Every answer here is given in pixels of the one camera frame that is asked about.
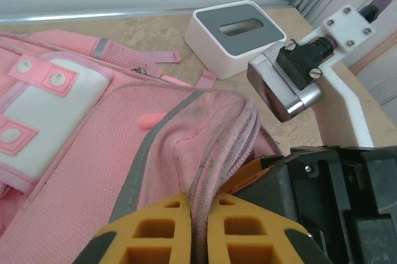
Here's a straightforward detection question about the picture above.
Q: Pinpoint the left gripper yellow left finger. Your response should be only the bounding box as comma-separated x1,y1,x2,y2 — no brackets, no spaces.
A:
74,191,193,264

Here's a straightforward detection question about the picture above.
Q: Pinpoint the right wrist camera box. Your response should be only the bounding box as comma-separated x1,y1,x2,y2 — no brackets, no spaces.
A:
247,3,378,149

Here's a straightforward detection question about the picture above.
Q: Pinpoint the pink school backpack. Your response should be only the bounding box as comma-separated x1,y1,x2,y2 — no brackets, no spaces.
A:
0,29,283,264

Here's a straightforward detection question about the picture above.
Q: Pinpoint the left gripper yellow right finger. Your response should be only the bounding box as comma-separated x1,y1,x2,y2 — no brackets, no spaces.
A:
205,193,334,264

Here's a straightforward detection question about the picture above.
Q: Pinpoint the white grey tissue box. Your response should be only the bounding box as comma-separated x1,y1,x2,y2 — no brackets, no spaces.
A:
184,0,288,81

